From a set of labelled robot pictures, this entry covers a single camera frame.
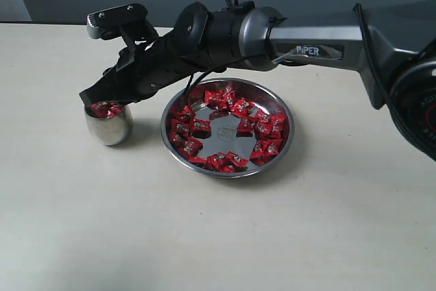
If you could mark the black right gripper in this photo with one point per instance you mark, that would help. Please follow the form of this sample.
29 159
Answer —
152 69

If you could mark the red candy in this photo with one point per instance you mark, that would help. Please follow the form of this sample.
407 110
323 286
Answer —
236 160
214 100
179 131
99 110
265 150
277 123
200 128
114 109
242 107

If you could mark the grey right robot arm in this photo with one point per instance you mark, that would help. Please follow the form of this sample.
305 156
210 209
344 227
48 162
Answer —
392 48

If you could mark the stainless steel cup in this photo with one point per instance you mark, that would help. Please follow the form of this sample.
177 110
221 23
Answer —
110 131

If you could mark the stainless steel plate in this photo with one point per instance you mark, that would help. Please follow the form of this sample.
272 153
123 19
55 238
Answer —
228 132

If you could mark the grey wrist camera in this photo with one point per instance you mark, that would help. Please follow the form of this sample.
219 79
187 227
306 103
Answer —
125 20

